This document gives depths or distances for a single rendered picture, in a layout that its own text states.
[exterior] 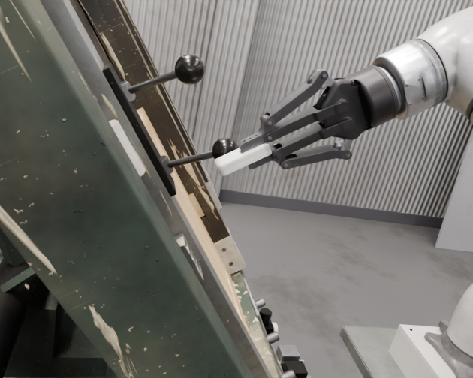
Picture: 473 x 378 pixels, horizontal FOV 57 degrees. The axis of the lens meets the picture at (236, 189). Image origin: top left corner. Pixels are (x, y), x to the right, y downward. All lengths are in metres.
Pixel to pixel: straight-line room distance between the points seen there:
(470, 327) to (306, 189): 3.10
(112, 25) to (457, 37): 0.73
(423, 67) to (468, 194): 4.02
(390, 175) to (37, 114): 4.33
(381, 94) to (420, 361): 0.97
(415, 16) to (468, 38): 3.70
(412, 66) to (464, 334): 0.92
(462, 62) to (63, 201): 0.47
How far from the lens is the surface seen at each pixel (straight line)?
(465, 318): 1.35
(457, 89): 0.61
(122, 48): 1.08
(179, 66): 0.56
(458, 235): 4.68
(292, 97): 0.55
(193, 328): 0.45
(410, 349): 1.43
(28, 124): 0.36
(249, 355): 0.85
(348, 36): 4.05
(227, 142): 0.59
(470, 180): 4.54
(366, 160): 4.39
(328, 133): 0.57
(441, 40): 0.61
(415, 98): 0.59
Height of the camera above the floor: 1.60
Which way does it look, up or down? 21 degrees down
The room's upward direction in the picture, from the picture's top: 13 degrees clockwise
